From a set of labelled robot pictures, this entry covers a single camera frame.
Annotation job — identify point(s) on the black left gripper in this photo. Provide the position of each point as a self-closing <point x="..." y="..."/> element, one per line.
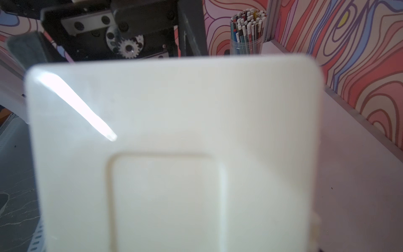
<point x="109" y="30"/>

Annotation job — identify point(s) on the cup of pencils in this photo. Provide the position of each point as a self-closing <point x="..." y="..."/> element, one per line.
<point x="248" y="30"/>

